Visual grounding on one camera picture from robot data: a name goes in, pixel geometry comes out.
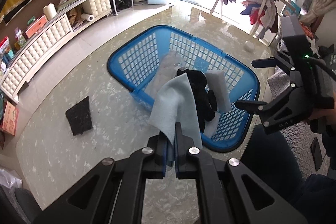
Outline colourful picture book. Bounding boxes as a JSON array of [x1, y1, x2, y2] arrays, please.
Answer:
[[282, 0, 302, 16]]

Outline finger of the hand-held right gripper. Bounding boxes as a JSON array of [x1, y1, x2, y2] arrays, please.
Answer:
[[234, 84, 314, 135], [251, 49, 297, 75]]

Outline patterned curtain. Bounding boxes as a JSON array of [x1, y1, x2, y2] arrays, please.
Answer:
[[302, 0, 336, 28]]

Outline black garment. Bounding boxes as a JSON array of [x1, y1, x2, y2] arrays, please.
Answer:
[[176, 69, 218, 132]]

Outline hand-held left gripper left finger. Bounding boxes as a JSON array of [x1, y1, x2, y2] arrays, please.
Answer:
[[34, 134, 170, 224]]

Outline person's right hand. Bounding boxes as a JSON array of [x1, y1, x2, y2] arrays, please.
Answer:
[[310, 99, 336, 123]]

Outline mixed hanging clothes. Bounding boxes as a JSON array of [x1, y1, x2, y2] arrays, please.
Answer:
[[240, 0, 280, 33]]

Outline black scouring pad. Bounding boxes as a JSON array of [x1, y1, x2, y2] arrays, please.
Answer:
[[65, 97, 94, 136]]

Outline white jug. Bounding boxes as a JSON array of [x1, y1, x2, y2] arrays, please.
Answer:
[[43, 3, 58, 20]]

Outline white tufted TV cabinet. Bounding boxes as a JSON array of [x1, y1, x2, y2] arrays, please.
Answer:
[[0, 0, 112, 98]]

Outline person's dark trouser leg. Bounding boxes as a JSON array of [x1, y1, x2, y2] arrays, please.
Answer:
[[240, 124, 336, 224]]

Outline white cloth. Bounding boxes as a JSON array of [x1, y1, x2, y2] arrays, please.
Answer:
[[143, 52, 185, 98], [205, 70, 233, 112]]

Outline light blue cloth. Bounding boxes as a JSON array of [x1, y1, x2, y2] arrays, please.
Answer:
[[146, 73, 203, 167]]

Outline black cable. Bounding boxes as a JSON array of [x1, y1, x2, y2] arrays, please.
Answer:
[[310, 57, 336, 75]]

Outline cardboard box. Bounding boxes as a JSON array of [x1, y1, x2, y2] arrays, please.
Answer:
[[0, 101, 19, 134]]

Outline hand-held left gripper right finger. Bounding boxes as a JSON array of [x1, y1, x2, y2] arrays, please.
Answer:
[[175, 122, 308, 224]]

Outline grey embossed blanket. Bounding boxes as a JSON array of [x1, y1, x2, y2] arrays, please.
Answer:
[[268, 67, 328, 170]]

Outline black bag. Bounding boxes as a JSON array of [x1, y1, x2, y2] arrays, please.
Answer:
[[115, 0, 132, 11]]

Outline blue plastic basket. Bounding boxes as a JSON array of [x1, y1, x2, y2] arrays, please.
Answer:
[[107, 25, 261, 153]]

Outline pink box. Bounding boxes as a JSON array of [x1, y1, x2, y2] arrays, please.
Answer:
[[25, 15, 49, 38]]

